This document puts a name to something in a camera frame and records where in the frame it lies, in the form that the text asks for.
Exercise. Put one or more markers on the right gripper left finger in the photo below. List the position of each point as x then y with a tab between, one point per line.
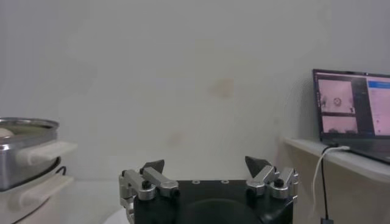
158	182

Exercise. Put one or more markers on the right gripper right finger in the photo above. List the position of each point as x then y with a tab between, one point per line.
263	176

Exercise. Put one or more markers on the white steamed baozi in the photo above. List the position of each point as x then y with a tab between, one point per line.
5	132

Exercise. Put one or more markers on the stainless steel steamer basket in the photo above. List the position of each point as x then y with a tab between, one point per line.
27	152

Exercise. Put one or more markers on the white side table with label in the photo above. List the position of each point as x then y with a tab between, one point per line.
350	188

